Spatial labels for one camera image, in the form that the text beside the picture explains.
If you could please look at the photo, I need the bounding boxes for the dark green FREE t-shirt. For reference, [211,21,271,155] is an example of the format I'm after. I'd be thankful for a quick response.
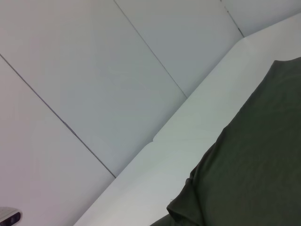
[149,56,301,226]

